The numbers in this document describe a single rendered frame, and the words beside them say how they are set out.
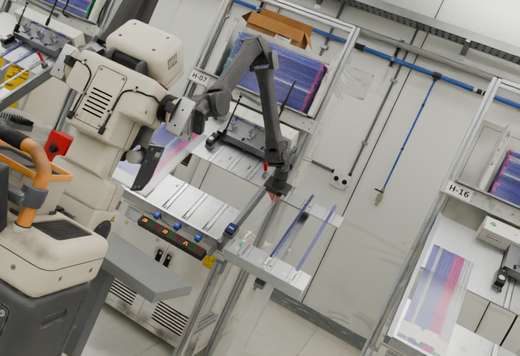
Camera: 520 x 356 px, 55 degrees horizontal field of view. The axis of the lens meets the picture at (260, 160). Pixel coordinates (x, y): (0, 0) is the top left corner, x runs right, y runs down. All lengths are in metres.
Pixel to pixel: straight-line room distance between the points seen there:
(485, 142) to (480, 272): 0.66
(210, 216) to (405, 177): 2.06
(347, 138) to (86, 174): 2.74
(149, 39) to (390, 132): 2.70
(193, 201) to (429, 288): 1.08
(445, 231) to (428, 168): 1.56
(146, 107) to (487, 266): 1.62
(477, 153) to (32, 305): 2.09
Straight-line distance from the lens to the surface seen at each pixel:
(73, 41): 3.22
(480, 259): 2.43
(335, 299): 4.09
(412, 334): 2.10
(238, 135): 2.53
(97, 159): 1.57
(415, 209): 3.96
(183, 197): 2.33
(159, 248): 2.65
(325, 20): 2.70
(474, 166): 2.66
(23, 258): 1.23
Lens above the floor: 1.25
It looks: 4 degrees down
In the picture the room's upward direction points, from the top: 24 degrees clockwise
